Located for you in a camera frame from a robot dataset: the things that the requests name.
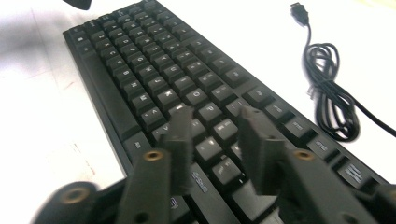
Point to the white board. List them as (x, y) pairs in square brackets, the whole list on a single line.
[(31, 93)]

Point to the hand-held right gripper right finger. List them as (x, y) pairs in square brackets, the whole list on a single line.
[(261, 155)]

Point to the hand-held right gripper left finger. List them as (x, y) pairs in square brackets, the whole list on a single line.
[(179, 149)]

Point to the black keyboard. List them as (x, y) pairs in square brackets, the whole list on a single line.
[(149, 71)]

